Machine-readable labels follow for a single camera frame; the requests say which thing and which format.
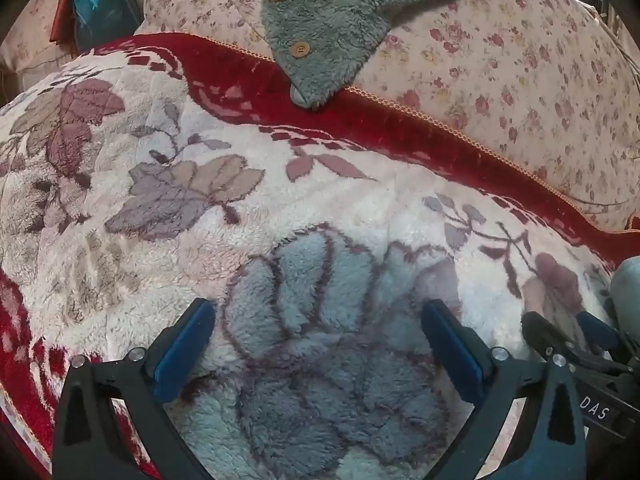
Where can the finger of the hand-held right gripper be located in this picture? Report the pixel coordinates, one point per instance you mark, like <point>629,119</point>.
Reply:
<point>597,332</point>
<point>545,336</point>

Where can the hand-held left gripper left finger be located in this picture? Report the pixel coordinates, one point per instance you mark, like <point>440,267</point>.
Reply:
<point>182,355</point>

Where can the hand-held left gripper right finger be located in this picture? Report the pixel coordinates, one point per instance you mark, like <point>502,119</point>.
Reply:
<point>452,355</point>

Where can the light blue sweater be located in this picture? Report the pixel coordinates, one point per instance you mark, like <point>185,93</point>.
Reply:
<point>627,285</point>

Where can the red and white floral blanket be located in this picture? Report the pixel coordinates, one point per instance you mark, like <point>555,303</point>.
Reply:
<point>300,220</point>

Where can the pink floral quilt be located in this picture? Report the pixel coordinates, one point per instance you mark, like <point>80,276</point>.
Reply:
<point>500,70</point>

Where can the blue plastic bag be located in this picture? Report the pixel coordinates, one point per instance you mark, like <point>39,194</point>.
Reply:
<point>102,15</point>

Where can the grey-green fleece garment with buttons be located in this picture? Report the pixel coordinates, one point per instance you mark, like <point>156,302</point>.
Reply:
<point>330,20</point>

